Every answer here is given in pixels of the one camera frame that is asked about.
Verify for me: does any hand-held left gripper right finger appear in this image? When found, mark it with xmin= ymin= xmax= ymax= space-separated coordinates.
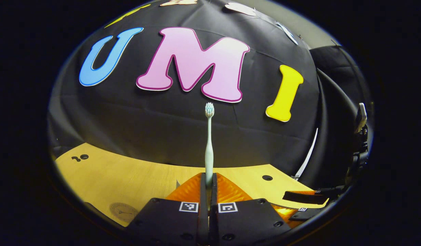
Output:
xmin=209 ymin=173 xmax=296 ymax=246

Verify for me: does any white strap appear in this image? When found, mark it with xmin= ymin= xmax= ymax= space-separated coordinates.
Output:
xmin=292 ymin=128 xmax=319 ymax=180

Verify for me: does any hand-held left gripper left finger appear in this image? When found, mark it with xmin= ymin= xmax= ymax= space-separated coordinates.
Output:
xmin=128 ymin=173 xmax=210 ymax=246

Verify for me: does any round brown coaster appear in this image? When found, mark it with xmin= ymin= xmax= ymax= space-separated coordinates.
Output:
xmin=109 ymin=202 xmax=139 ymax=223

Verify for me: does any light green toothbrush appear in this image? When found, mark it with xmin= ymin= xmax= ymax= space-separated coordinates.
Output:
xmin=204 ymin=102 xmax=215 ymax=188

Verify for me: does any black backdrop cloth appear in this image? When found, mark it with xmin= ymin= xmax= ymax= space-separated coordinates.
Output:
xmin=48 ymin=0 xmax=373 ymax=192

